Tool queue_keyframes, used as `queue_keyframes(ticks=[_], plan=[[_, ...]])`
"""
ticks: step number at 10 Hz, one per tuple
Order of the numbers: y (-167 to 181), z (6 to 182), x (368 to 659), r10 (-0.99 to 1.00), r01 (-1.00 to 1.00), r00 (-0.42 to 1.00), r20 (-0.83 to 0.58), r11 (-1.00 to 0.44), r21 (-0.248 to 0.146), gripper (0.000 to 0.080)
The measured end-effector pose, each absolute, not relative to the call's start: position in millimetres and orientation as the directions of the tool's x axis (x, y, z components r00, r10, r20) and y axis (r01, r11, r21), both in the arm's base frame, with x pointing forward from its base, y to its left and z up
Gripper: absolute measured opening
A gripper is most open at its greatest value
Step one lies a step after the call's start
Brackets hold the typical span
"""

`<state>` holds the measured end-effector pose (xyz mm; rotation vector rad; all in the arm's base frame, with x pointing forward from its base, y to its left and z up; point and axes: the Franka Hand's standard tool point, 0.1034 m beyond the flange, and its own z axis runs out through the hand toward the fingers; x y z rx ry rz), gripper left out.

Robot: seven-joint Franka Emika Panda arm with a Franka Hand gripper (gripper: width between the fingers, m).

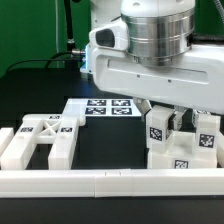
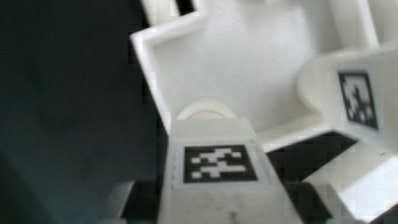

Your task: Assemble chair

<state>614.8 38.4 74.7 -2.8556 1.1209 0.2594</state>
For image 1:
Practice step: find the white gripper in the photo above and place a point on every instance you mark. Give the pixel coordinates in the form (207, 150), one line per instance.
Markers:
(194, 80)

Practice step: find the white chair seat plate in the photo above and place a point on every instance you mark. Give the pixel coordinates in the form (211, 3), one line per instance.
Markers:
(179, 154)

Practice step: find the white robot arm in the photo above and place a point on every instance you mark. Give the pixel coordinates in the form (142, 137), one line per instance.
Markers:
(150, 52)

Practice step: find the white marker base sheet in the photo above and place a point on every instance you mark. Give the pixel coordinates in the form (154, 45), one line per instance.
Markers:
(101, 108)

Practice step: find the white U-shaped fence frame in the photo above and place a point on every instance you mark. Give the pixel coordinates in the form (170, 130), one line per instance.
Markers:
(111, 183)

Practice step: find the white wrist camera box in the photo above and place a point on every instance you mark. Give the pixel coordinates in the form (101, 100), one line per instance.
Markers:
(111, 36)

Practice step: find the white chair back frame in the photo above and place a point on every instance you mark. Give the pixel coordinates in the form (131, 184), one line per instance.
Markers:
(61, 131)

